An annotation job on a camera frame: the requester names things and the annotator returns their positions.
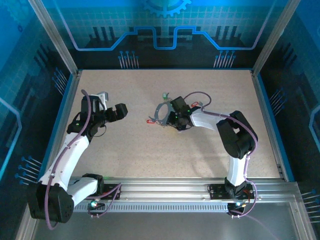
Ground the slotted grey cable duct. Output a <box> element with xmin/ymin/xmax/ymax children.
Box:
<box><xmin>73</xmin><ymin>202</ymin><xmax>233</xmax><ymax>214</ymax></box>

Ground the LED controller board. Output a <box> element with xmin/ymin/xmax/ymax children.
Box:
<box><xmin>228</xmin><ymin>201</ymin><xmax>247</xmax><ymax>211</ymax></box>
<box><xmin>88</xmin><ymin>199</ymin><xmax>106</xmax><ymax>211</ymax></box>

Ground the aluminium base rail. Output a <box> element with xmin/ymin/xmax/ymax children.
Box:
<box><xmin>71</xmin><ymin>176</ymin><xmax>298</xmax><ymax>205</ymax></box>

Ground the aluminium frame post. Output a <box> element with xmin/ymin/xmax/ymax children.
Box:
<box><xmin>250</xmin><ymin>0</ymin><xmax>301</xmax><ymax>76</ymax></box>
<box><xmin>27</xmin><ymin>0</ymin><xmax>82</xmax><ymax>77</ymax></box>

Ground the aluminium table side rail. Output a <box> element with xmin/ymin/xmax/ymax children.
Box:
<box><xmin>250</xmin><ymin>69</ymin><xmax>296</xmax><ymax>182</ymax></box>
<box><xmin>43</xmin><ymin>69</ymin><xmax>82</xmax><ymax>181</ymax></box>

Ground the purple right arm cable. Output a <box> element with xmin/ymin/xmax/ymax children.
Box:
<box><xmin>184</xmin><ymin>91</ymin><xmax>259</xmax><ymax>220</ymax></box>

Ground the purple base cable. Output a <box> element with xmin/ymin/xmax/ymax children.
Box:
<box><xmin>87</xmin><ymin>183</ymin><xmax>123</xmax><ymax>218</ymax></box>

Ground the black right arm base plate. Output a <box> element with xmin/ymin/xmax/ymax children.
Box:
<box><xmin>208</xmin><ymin>183</ymin><xmax>255</xmax><ymax>201</ymax></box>

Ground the silver keyring chain bunch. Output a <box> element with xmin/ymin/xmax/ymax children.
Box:
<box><xmin>147</xmin><ymin>98</ymin><xmax>176</xmax><ymax>130</ymax></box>

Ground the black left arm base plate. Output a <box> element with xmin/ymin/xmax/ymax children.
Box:
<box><xmin>99</xmin><ymin>183</ymin><xmax>123</xmax><ymax>201</ymax></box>

